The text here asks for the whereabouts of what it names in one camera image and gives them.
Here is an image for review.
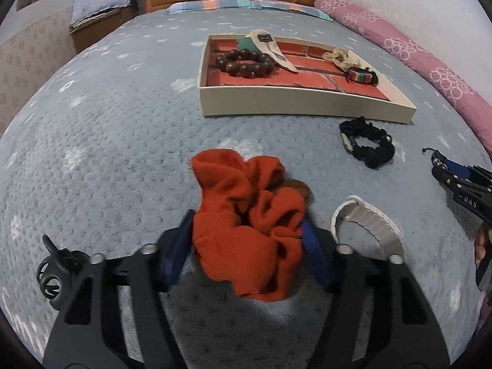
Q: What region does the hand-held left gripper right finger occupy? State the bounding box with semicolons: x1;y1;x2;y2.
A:
302;219;450;369

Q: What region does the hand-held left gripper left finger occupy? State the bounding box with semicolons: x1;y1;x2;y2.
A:
42;209;196;369

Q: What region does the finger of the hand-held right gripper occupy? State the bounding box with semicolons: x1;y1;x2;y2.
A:
430;152;492;180
432;165;492;224

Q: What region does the orange scrunchie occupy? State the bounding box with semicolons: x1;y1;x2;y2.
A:
191;148;308;302

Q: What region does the rainbow beaded watch band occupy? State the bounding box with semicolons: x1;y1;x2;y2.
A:
344;67;379;86

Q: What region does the beige tray with brick-pattern base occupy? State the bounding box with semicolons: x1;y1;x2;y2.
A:
197;34;418;125

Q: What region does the cream scrunchie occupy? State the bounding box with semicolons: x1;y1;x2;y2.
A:
322;47;364;73

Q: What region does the dark wooden bead bracelet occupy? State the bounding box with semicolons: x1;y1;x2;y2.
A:
215;48;274;78

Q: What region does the beige cloth hair bow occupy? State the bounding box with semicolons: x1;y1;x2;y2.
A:
249;29;300;73

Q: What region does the person's right hand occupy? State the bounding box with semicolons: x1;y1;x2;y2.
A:
474;223;492;268

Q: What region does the white watch band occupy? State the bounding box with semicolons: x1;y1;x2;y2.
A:
331;195;405;264

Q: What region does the small brown object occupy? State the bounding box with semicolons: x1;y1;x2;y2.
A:
284;180;312;204

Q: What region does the black scrunchie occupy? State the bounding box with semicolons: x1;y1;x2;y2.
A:
339;117;395;169

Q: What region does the grey flower-print blanket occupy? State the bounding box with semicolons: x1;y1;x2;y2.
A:
0;8;492;369

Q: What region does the black hair claw clip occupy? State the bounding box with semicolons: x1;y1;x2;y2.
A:
36;234;87;310

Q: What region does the pink patterned bolster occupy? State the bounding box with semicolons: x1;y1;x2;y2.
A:
314;0;492;143

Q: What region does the striped pillow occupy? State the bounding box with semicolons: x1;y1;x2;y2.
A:
254;0;334;22
166;0;262;14

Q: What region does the wooden nightstand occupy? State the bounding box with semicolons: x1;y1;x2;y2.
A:
70;6;138;54

